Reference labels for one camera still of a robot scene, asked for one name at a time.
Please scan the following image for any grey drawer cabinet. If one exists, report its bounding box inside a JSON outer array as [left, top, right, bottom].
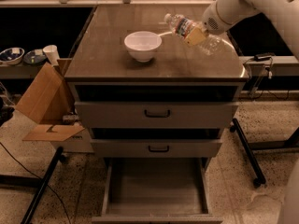
[[64, 4, 250, 170]]

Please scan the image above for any brown cardboard box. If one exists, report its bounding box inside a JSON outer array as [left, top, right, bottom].
[[16, 63, 84, 142]]

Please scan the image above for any white box under cardboard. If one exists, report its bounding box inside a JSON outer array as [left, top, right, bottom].
[[51, 126, 93, 153]]

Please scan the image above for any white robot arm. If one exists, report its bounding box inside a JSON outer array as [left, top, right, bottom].
[[187, 0, 299, 59]]

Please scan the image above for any blue patterned plate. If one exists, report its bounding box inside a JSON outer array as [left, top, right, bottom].
[[23, 49, 47, 66]]

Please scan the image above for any clear plastic water bottle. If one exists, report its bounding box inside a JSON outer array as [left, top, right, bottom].
[[164, 13, 222, 55]]

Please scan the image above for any black left stand leg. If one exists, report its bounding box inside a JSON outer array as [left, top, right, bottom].
[[21, 147, 64, 224]]

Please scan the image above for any grey bottom drawer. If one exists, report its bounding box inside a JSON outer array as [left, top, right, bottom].
[[92, 158, 222, 224]]

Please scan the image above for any white ceramic bowl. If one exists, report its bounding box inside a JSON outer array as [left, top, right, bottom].
[[124, 31, 162, 63]]

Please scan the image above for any grey drawer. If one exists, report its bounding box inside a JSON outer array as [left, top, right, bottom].
[[92, 158, 222, 224], [76, 85, 237, 129], [91, 128, 221, 158]]

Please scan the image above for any black floor cable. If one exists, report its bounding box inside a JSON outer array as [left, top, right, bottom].
[[0, 140, 73, 224]]

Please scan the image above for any blue patterned bowl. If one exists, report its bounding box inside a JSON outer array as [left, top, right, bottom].
[[0, 48, 24, 65]]

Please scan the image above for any grey middle drawer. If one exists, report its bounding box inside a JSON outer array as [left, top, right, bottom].
[[91, 128, 221, 158]]

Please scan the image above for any black right stand leg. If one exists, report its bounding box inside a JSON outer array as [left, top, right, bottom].
[[230, 118, 266, 188]]

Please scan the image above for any black stand leg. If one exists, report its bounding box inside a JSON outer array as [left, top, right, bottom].
[[21, 147, 64, 224], [230, 118, 266, 188]]

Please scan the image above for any white paper cup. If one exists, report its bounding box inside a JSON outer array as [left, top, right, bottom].
[[43, 45, 60, 65]]

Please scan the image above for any grey top drawer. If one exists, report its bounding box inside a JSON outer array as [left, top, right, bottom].
[[76, 85, 237, 129]]

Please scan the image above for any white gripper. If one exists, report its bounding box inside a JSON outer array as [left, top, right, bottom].
[[185, 0, 260, 46]]

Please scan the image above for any black power adapter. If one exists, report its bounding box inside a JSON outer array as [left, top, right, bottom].
[[253, 52, 275, 62]]

